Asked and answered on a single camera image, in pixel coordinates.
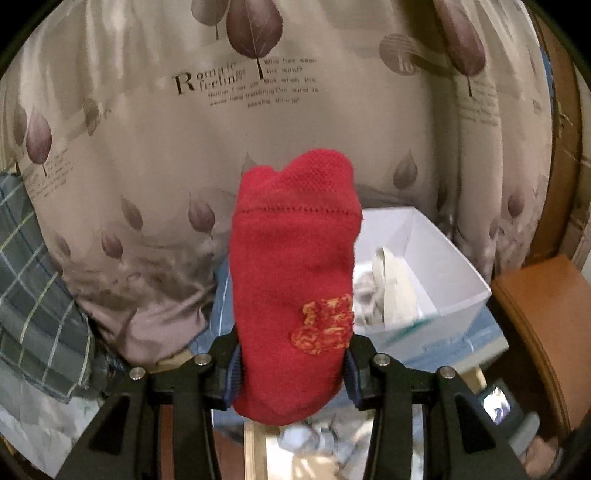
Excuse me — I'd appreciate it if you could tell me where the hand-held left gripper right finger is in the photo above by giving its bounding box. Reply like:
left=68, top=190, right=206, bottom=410
left=344, top=335, right=529, bottom=480

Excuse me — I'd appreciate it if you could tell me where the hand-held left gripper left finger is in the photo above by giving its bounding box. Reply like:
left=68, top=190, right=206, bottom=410
left=55, top=332, right=244, bottom=480

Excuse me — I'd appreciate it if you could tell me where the pile of mixed underwear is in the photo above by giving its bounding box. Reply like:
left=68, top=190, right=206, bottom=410
left=272, top=415, right=375, bottom=480

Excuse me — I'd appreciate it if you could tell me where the wooden drawer with grey front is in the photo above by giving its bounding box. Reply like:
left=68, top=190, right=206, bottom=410
left=242, top=401, right=428, bottom=480

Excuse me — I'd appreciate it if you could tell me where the red sock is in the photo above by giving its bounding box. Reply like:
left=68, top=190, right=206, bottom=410
left=229, top=148, right=363, bottom=424

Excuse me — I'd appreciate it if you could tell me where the white cardboard box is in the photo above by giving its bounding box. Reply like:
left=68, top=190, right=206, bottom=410
left=353, top=207, right=492, bottom=365

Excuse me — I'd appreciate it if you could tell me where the person's right hand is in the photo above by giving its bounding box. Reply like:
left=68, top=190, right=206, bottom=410
left=519, top=436, right=561, bottom=478

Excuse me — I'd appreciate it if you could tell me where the blue checked cloth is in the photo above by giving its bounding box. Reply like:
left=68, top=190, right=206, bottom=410
left=191, top=263, right=509, bottom=435

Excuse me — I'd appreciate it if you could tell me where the dark printed plastic bag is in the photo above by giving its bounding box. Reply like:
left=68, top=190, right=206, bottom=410
left=88, top=353, right=139, bottom=398

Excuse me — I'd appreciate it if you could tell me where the white crumpled cloth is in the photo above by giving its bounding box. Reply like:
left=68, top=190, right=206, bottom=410
left=0, top=383, right=107, bottom=467

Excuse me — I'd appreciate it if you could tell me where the grey plaid cloth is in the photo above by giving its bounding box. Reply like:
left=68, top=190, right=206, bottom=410
left=0, top=173, right=100, bottom=400

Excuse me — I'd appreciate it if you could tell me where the orange wooden bed frame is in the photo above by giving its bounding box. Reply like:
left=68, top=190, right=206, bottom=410
left=489, top=254, right=591, bottom=435

